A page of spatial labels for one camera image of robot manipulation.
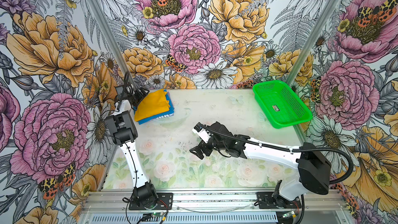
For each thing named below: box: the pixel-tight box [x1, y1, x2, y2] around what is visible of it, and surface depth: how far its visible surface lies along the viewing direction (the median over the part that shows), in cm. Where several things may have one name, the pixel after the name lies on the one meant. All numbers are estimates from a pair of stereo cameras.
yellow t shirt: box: [134, 88, 170, 122], surface depth 106 cm
